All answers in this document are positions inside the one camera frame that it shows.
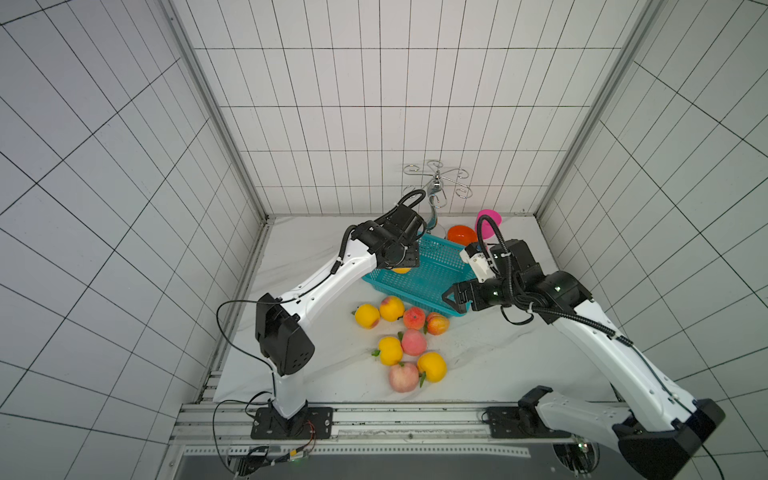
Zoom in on pink peach bottom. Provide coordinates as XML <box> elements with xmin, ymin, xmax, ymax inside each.
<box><xmin>388</xmin><ymin>363</ymin><xmax>420</xmax><ymax>393</ymax></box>

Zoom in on orange red peach right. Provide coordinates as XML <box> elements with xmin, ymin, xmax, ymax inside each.
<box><xmin>424</xmin><ymin>312</ymin><xmax>450</xmax><ymax>336</ymax></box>

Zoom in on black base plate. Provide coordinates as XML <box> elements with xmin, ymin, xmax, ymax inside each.
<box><xmin>480</xmin><ymin>406</ymin><xmax>571</xmax><ymax>439</ymax></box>
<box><xmin>250</xmin><ymin>405</ymin><xmax>334</xmax><ymax>440</ymax></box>

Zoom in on orange plastic bowl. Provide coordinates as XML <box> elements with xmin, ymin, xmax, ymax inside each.
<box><xmin>446</xmin><ymin>225</ymin><xmax>478</xmax><ymax>247</ymax></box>

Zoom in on metal cup drying rack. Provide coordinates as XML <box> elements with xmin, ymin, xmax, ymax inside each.
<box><xmin>402</xmin><ymin>160</ymin><xmax>473</xmax><ymax>233</ymax></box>

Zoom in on aluminium mounting rail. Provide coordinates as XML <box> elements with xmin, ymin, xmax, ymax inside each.
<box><xmin>170</xmin><ymin>401</ymin><xmax>606</xmax><ymax>458</ymax></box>

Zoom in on yellow red peach top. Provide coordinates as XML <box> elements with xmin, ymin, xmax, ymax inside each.
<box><xmin>379</xmin><ymin>296</ymin><xmax>406</xmax><ymax>322</ymax></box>

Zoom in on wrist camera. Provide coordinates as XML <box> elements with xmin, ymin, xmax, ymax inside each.
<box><xmin>460</xmin><ymin>238</ymin><xmax>538</xmax><ymax>283</ymax></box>
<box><xmin>383</xmin><ymin>205</ymin><xmax>423</xmax><ymax>235</ymax></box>

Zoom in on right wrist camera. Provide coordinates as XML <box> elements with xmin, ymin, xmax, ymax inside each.
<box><xmin>460</xmin><ymin>238</ymin><xmax>538</xmax><ymax>283</ymax></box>

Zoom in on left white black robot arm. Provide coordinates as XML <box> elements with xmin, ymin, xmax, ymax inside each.
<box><xmin>255</xmin><ymin>220</ymin><xmax>423</xmax><ymax>421</ymax></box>

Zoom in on pink peach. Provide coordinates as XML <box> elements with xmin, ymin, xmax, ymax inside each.
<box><xmin>388</xmin><ymin>363</ymin><xmax>420</xmax><ymax>393</ymax></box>
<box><xmin>398</xmin><ymin>329</ymin><xmax>427</xmax><ymax>357</ymax></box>

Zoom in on pink plastic goblet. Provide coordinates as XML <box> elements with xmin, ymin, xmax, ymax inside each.
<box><xmin>475</xmin><ymin>209</ymin><xmax>502</xmax><ymax>240</ymax></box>

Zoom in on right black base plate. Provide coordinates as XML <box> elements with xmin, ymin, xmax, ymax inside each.
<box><xmin>480</xmin><ymin>406</ymin><xmax>571</xmax><ymax>439</ymax></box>

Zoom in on red peach centre top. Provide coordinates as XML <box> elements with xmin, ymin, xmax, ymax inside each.
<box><xmin>403</xmin><ymin>306</ymin><xmax>426</xmax><ymax>330</ymax></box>

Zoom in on yellow peach centre leaf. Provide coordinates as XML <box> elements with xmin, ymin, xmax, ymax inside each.
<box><xmin>371</xmin><ymin>336</ymin><xmax>404</xmax><ymax>366</ymax></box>

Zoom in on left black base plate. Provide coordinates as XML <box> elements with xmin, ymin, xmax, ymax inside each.
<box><xmin>250</xmin><ymin>405</ymin><xmax>334</xmax><ymax>440</ymax></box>

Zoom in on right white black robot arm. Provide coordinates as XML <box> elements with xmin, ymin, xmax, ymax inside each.
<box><xmin>442</xmin><ymin>268</ymin><xmax>725</xmax><ymax>479</ymax></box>

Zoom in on pink peach centre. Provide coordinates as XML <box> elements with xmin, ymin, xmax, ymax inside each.
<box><xmin>398</xmin><ymin>329</ymin><xmax>427</xmax><ymax>357</ymax></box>

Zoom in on teal plastic basket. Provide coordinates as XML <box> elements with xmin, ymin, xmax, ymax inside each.
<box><xmin>363</xmin><ymin>234</ymin><xmax>475</xmax><ymax>317</ymax></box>

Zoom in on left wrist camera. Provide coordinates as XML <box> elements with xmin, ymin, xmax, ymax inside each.
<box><xmin>383</xmin><ymin>205</ymin><xmax>423</xmax><ymax>235</ymax></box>

